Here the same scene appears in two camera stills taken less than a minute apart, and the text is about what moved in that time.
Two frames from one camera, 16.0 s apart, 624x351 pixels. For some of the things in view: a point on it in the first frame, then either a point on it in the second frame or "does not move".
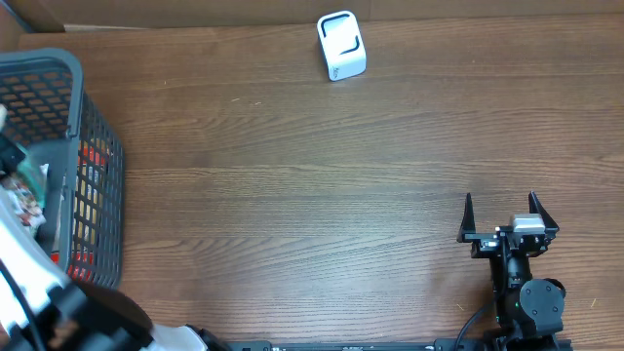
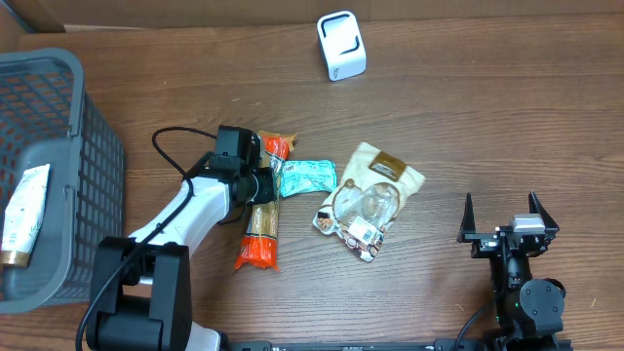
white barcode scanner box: (341, 41) does not move
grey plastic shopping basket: (44, 105) does not move
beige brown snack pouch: (25, 201) to (373, 188)
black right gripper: (482, 245) does not move
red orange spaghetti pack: (92, 187) to (259, 249)
